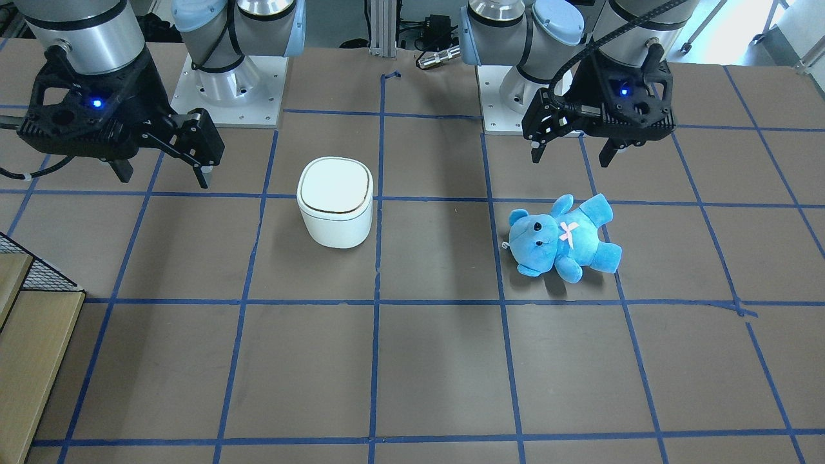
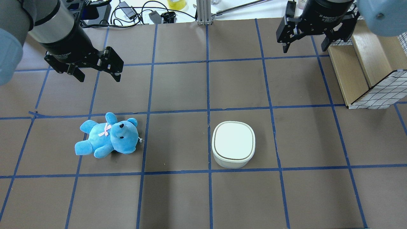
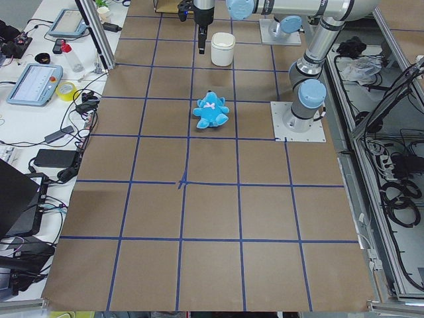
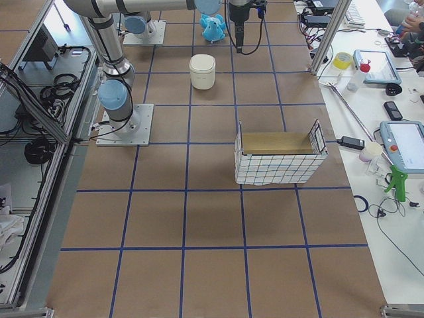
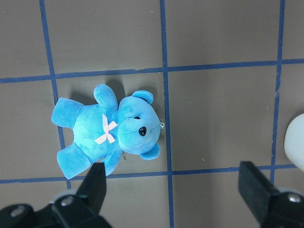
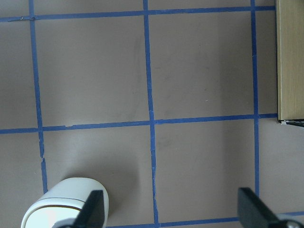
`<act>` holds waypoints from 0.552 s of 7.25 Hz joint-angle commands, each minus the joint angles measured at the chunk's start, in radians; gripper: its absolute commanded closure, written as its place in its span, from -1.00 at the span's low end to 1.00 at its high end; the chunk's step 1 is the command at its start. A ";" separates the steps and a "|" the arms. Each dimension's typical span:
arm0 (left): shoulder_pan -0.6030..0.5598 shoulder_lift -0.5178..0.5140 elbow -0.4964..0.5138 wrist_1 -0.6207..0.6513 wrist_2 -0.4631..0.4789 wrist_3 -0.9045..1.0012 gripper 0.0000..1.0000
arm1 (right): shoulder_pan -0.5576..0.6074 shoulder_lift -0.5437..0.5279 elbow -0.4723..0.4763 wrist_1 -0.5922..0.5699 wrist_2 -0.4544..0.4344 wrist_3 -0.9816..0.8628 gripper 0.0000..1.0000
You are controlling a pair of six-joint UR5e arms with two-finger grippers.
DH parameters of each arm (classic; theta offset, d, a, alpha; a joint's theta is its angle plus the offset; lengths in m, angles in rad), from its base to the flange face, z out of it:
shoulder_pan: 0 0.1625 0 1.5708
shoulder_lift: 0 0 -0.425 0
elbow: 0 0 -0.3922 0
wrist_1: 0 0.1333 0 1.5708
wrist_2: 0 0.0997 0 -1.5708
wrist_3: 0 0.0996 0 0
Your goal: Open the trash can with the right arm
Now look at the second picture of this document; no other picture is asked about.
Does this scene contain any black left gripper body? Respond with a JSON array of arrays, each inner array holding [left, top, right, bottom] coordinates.
[[45, 22, 99, 71]]

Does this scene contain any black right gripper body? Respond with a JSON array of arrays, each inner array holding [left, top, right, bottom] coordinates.
[[294, 0, 356, 35]]

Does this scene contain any white trash can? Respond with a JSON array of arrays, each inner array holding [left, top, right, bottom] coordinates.
[[211, 121, 256, 169]]

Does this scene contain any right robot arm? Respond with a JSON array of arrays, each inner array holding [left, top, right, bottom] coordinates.
[[276, 0, 407, 53]]

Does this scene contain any metal rod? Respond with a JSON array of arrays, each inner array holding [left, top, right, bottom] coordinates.
[[211, 0, 271, 19]]

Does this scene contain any black power adapter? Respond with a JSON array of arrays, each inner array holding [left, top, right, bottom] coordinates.
[[118, 1, 137, 19]]

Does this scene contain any blue teddy bear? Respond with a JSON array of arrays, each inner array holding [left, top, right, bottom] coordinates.
[[74, 113, 143, 158]]

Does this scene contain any yellow tape roll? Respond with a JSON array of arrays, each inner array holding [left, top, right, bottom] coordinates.
[[167, 0, 187, 11]]

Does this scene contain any wire basket with wood box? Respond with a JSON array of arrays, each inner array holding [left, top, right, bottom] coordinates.
[[328, 19, 407, 110]]

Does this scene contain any aluminium frame post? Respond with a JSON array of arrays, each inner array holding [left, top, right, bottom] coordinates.
[[196, 0, 213, 25]]

